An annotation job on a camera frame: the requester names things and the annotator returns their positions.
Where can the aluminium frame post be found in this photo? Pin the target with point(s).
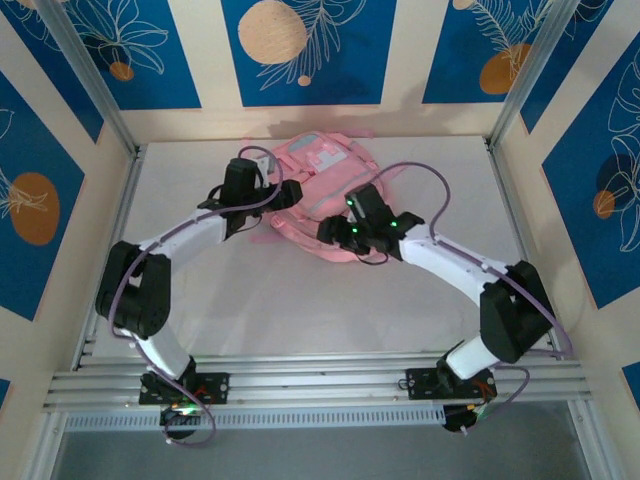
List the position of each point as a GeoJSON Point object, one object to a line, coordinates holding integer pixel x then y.
{"type": "Point", "coordinates": [91, 80]}
{"type": "Point", "coordinates": [536, 75]}

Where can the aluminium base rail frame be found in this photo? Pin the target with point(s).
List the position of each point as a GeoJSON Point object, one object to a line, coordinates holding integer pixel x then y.
{"type": "Point", "coordinates": [320, 385]}

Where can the aluminium table side rail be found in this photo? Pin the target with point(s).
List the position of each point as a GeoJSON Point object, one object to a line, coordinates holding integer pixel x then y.
{"type": "Point", "coordinates": [502, 175]}
{"type": "Point", "coordinates": [125, 200]}

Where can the black base connector block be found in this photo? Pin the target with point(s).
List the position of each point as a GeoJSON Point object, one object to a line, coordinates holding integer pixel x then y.
{"type": "Point", "coordinates": [175, 425]}
{"type": "Point", "coordinates": [457, 420]}

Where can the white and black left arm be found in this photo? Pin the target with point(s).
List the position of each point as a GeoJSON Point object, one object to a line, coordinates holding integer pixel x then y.
{"type": "Point", "coordinates": [185, 235]}

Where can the pink student backpack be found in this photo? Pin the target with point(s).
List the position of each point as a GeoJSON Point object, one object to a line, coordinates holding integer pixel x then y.
{"type": "Point", "coordinates": [320, 195]}

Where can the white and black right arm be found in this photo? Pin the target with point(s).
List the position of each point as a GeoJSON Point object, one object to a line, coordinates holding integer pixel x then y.
{"type": "Point", "coordinates": [440, 260]}

